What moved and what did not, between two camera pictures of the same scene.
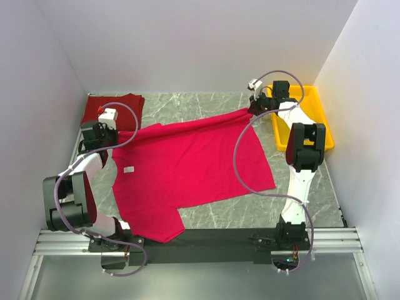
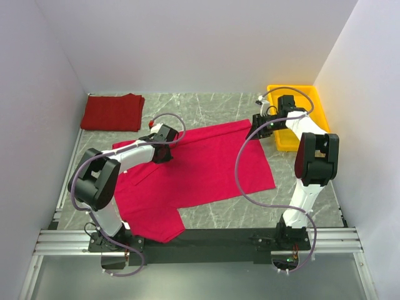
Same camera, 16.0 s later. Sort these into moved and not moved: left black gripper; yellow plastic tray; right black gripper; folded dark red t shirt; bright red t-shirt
Moved: bright red t-shirt; right black gripper; left black gripper
Not moved: yellow plastic tray; folded dark red t shirt
